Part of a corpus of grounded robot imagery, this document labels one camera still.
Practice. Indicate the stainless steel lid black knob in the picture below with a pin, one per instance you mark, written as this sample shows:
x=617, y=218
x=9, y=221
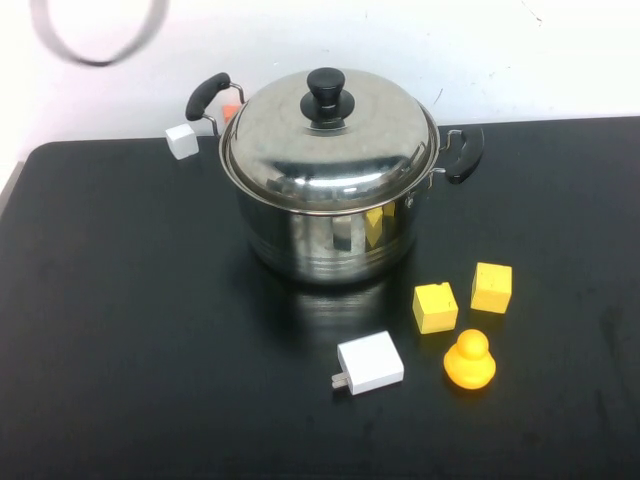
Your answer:
x=325, y=150

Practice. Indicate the white plug charger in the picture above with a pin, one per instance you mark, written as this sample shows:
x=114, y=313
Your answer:
x=371, y=362

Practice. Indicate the notched yellow cube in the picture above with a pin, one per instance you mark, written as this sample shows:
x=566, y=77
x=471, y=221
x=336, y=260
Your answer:
x=434, y=308

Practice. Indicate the small orange block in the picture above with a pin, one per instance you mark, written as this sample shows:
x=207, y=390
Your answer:
x=230, y=113

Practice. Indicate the white cube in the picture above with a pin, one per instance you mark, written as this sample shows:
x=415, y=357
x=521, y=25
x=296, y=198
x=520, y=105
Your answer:
x=180, y=141

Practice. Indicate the plain yellow cube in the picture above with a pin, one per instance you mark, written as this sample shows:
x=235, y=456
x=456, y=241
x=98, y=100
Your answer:
x=491, y=287

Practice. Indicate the yellow rubber duck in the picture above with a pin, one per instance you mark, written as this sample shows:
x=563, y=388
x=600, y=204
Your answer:
x=469, y=362

